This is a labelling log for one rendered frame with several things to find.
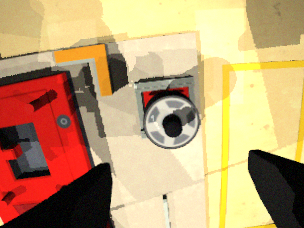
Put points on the yellow rectangular outline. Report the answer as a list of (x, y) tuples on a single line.
[(224, 149)]

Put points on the black wheel with grey hub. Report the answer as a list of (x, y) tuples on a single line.
[(170, 102)]

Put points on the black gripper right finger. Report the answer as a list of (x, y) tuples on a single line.
[(279, 182)]

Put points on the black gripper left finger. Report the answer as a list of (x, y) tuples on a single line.
[(84, 203)]

